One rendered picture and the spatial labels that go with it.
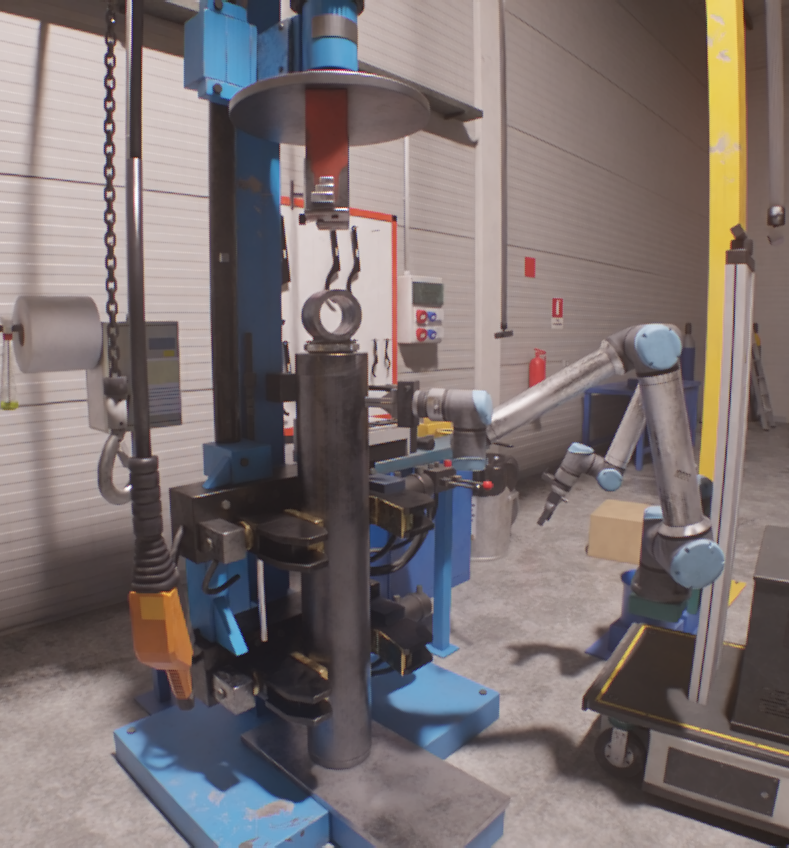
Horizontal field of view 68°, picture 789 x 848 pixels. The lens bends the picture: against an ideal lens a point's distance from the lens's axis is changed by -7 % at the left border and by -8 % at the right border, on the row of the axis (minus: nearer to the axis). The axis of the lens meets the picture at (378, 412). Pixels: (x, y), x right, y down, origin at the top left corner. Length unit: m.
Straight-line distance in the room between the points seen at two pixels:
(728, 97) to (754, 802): 3.34
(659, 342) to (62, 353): 1.84
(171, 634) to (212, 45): 1.64
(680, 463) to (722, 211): 2.30
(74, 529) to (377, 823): 2.34
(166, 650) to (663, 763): 1.72
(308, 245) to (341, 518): 2.78
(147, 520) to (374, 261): 3.95
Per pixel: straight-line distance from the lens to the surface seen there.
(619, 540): 4.43
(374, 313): 4.71
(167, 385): 2.45
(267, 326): 2.17
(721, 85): 4.07
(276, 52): 2.09
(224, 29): 2.13
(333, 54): 1.92
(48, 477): 3.58
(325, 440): 1.76
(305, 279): 4.29
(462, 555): 3.88
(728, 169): 3.93
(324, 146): 1.66
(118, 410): 1.06
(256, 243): 2.16
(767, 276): 12.19
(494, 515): 4.21
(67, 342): 2.27
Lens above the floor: 1.54
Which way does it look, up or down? 8 degrees down
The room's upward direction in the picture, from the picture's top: straight up
